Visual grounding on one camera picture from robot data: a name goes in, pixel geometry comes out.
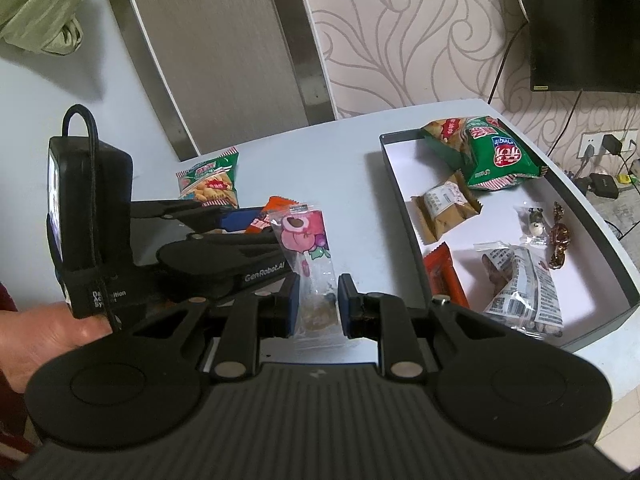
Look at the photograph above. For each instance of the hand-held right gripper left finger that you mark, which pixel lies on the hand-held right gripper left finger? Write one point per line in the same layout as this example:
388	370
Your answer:
293	306

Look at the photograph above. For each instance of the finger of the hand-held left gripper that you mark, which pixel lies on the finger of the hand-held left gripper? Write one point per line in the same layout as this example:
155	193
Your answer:
240	220
240	244

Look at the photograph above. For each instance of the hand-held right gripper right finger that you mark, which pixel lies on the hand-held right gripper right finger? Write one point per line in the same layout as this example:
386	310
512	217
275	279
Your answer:
345	306

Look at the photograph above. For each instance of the orange snack packet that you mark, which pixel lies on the orange snack packet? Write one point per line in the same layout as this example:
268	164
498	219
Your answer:
276	206
445	275

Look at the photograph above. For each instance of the pink lollipop packet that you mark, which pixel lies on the pink lollipop packet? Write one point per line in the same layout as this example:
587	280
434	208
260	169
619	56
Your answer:
300	235

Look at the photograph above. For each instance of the tan snack packet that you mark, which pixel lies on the tan snack packet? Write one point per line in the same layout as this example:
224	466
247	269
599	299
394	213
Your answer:
445	205

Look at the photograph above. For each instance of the clear biscuit snack bag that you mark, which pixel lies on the clear biscuit snack bag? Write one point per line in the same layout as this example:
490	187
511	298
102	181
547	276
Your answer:
525	285

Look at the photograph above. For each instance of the clear panda candy packet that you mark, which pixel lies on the clear panda candy packet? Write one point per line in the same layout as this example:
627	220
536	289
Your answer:
536	222

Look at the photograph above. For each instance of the brown candy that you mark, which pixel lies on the brown candy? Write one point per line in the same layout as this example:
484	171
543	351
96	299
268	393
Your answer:
559	240

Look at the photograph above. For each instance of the black shallow box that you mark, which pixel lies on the black shallow box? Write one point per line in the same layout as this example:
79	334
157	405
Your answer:
590	240

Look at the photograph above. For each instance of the person's left hand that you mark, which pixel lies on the person's left hand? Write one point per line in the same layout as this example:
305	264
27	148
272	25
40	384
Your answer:
45	332

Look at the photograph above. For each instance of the green prawn cracker bag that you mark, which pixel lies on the green prawn cracker bag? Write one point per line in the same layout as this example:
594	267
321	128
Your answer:
210	180

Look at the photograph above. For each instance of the grey chair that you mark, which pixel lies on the grey chair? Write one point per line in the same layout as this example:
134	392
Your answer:
215	45

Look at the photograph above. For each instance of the large green snack bag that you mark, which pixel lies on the large green snack bag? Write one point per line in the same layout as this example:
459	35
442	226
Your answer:
500	160

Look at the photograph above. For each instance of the green cloth bundle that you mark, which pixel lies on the green cloth bundle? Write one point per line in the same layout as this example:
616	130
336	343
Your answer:
35	5

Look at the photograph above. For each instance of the small black device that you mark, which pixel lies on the small black device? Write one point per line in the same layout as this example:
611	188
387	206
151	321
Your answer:
605	185

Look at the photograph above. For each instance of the black plug adapter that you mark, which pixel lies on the black plug adapter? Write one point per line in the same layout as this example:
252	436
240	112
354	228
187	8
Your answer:
612	145

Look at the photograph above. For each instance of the black television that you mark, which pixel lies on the black television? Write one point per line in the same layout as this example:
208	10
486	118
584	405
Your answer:
585	20

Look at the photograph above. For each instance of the white wall socket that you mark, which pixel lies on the white wall socket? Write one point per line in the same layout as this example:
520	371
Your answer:
599	139

